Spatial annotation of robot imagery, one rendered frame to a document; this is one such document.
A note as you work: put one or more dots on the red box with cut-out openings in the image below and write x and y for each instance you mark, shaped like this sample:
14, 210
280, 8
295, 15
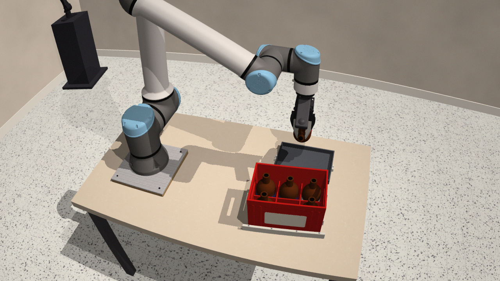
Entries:
287, 213

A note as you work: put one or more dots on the brown bottle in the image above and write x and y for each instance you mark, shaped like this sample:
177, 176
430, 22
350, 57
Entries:
311, 202
264, 197
301, 135
311, 190
267, 185
289, 189

